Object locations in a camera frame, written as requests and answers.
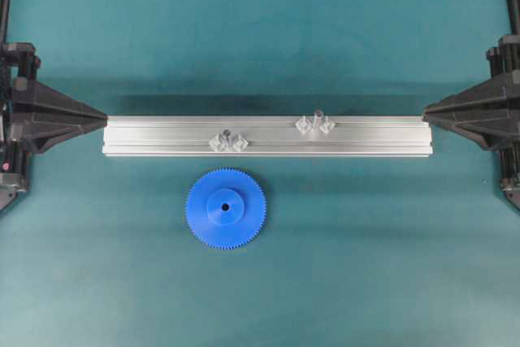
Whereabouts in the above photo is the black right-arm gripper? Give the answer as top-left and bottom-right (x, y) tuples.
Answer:
(423, 35), (519, 210)

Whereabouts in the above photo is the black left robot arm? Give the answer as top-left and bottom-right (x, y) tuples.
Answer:
(1, 0), (108, 207)

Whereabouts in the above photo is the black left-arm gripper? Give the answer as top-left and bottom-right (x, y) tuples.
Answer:
(1, 42), (107, 193)

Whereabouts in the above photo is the clear bracket right of shaft C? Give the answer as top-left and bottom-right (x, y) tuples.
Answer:
(231, 133), (249, 153)

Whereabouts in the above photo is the clear bracket left of shaft C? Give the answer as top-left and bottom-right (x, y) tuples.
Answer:
(208, 133), (228, 153)

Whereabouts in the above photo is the clear bracket right of shaft D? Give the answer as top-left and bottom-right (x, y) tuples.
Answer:
(318, 116), (336, 134)

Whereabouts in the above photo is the large blue plastic gear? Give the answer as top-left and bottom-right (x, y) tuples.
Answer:
(184, 167), (267, 249)

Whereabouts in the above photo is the clear bracket left of shaft D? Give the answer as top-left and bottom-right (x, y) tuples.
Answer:
(295, 115), (313, 135)

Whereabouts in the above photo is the clear bracket of shaft c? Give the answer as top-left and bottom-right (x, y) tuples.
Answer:
(208, 133), (228, 153)
(231, 133), (249, 153)

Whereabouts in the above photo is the steel shaft near rail centre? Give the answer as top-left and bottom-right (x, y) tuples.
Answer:
(222, 129), (231, 145)

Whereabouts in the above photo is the steel shaft right of centre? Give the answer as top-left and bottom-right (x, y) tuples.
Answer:
(312, 109), (324, 130)

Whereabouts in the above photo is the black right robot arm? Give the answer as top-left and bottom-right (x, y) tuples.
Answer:
(422, 0), (519, 208)

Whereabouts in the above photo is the long aluminium extrusion rail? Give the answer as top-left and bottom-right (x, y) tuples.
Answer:
(102, 115), (433, 157)

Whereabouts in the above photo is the clear bracket of shaft d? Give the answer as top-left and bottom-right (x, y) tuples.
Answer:
(318, 116), (336, 134)
(295, 115), (313, 135)

